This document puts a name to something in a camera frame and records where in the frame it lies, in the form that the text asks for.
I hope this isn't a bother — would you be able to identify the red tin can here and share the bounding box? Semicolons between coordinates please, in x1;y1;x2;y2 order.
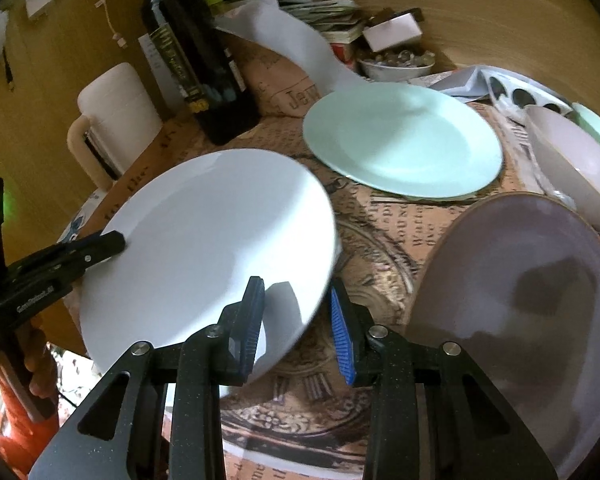
330;42;358;75

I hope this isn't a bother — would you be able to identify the small white box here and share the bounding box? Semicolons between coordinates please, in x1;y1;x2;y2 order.
362;10;425;52

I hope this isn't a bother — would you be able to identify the folded white paper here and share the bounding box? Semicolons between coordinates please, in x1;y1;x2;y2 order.
430;65;491;102

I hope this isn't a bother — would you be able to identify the person's left hand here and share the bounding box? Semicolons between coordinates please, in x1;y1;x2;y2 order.
22;324;60;397

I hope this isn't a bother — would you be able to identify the white plastic tray with holes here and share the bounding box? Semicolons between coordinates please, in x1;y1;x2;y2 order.
482;67;576;121

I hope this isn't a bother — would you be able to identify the white plate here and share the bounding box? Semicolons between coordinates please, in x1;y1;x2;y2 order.
79;149;342;400

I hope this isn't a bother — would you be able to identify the dark wine bottle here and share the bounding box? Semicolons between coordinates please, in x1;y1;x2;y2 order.
135;0;261;146

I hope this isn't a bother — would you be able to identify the white paper sheet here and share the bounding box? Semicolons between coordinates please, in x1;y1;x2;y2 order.
215;0;366;96

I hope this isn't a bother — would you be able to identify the newspaper print tablecloth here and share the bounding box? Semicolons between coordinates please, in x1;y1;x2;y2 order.
57;35;600;480

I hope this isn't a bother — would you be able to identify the small bowl of beads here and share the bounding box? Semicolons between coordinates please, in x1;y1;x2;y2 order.
356;50;437;82

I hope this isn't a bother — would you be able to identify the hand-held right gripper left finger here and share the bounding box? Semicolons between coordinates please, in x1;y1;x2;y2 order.
27;276;266;480

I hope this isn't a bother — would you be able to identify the blue cartoon sticker card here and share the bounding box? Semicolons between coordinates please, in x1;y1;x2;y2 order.
55;200;111;247

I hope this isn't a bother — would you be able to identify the white charging cable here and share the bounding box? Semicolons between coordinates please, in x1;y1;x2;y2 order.
87;0;128;48

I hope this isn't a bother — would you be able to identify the mint green plate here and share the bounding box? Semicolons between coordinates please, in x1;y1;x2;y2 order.
302;82;503;200

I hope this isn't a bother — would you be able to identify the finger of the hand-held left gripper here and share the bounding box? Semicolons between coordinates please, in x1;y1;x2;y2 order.
5;230;127;293

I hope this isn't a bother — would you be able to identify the pile of printed papers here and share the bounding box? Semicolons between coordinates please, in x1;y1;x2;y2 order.
190;0;363;43

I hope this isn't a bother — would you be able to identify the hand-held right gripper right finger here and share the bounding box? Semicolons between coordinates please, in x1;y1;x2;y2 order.
330;277;558;480

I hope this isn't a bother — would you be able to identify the white mug with handle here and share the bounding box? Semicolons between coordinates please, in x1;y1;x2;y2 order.
67;62;163;191

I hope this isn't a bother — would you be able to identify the white bowl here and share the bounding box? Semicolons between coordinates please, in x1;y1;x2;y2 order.
524;105;600;236

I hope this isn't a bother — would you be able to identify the orange clothing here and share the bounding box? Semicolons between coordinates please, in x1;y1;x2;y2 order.
0;360;58;468

